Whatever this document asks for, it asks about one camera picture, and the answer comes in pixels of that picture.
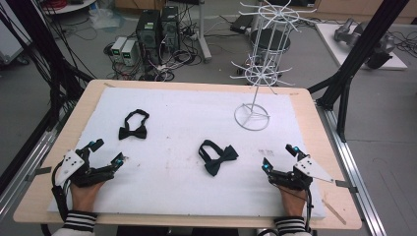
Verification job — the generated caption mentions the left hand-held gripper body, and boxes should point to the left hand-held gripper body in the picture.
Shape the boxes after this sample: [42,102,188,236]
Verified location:
[54,147,117,189]

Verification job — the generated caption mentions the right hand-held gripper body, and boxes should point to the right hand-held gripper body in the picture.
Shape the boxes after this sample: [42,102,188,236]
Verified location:
[268,155,335,192]

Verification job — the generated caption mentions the black bow tie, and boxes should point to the black bow tie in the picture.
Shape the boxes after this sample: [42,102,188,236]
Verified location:
[198,139,240,178]
[118,108,150,142]

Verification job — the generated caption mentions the white wire display rack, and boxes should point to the white wire display rack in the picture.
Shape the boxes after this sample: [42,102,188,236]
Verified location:
[229,0,318,133]

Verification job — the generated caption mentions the person's left hand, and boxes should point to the person's left hand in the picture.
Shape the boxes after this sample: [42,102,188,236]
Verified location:
[70,182,106,214]

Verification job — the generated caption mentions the person's right hand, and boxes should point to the person's right hand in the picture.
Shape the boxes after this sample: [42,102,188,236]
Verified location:
[278,188,308,218]

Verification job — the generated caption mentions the wooden table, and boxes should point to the wooden table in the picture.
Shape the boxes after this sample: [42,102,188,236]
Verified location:
[13,79,363,231]

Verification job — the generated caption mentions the thin wooden stick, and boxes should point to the thin wooden stick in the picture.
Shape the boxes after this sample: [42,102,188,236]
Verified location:
[321,199,348,226]

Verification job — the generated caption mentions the white foam board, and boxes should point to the white foam board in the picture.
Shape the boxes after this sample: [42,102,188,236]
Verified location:
[46,86,328,220]

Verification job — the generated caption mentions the white power supply unit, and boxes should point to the white power supply unit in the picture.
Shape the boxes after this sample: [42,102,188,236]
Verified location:
[110,35,129,62]
[120,39,140,67]

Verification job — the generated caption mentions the white floor board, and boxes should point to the white floor board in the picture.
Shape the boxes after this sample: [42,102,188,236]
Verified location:
[314,22,409,72]

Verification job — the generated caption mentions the black round stool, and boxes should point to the black round stool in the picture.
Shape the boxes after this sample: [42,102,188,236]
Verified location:
[250,28,292,67]

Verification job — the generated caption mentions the large black computer tower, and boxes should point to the large black computer tower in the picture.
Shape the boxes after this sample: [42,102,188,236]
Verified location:
[135,9,162,66]

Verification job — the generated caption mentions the clear plastic bag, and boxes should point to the clear plastic bag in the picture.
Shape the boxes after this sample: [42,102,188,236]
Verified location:
[88,7,126,31]

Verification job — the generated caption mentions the grey robot part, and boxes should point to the grey robot part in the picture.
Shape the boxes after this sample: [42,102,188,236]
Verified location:
[333,17,396,70]

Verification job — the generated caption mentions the flat black box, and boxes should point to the flat black box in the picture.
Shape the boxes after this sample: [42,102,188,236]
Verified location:
[229,14,256,34]

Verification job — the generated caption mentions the small black computer tower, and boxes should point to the small black computer tower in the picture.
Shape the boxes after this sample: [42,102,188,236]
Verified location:
[159,5,181,54]

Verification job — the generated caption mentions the round white table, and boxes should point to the round white table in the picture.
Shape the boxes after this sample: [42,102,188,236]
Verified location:
[41,0,98,16]

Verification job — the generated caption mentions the grey table leg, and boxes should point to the grey table leg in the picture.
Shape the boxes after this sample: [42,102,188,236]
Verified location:
[196,0,213,64]

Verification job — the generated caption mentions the grey metal bracket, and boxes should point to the grey metal bracket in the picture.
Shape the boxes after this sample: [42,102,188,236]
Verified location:
[334,179,359,194]
[25,165,53,182]

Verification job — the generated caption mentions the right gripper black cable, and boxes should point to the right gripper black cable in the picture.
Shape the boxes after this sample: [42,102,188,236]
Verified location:
[303,188,315,234]

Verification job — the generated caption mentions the aluminium rail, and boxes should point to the aluminium rail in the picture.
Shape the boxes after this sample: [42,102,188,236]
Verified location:
[0,123,68,224]
[315,100,388,236]

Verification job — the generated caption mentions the black frame post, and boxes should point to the black frame post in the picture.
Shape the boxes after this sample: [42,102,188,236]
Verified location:
[5,0,94,133]
[307,0,411,144]

